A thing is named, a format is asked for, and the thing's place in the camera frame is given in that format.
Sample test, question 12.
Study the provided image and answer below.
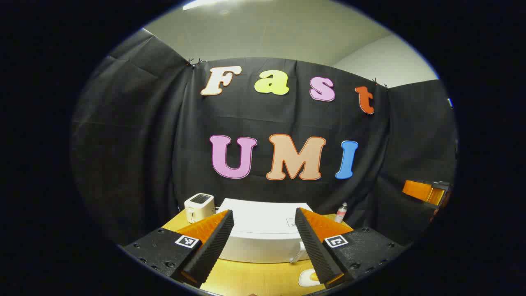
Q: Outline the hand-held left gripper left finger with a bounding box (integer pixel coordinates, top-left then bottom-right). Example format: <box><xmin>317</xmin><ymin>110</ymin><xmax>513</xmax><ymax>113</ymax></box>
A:
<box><xmin>122</xmin><ymin>209</ymin><xmax>235</xmax><ymax>288</ymax></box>

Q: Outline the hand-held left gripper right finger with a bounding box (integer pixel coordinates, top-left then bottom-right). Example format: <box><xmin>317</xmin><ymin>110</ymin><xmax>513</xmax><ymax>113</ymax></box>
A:
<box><xmin>294</xmin><ymin>208</ymin><xmax>407</xmax><ymax>289</ymax></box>

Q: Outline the white microwave oven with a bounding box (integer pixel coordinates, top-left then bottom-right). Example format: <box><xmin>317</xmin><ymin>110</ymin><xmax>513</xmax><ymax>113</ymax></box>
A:
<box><xmin>218</xmin><ymin>198</ymin><xmax>315</xmax><ymax>264</ymax></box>

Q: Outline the white square plate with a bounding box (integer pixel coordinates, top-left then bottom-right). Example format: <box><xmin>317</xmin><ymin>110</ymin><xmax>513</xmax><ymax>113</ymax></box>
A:
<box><xmin>298</xmin><ymin>268</ymin><xmax>326</xmax><ymax>287</ymax></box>

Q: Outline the white toaster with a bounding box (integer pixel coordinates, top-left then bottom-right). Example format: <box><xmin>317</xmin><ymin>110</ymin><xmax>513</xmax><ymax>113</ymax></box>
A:
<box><xmin>184</xmin><ymin>193</ymin><xmax>215</xmax><ymax>224</ymax></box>

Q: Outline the black backdrop cloth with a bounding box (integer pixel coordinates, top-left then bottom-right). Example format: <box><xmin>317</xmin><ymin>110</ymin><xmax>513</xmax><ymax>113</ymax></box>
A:
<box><xmin>70</xmin><ymin>29</ymin><xmax>457</xmax><ymax>247</ymax></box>

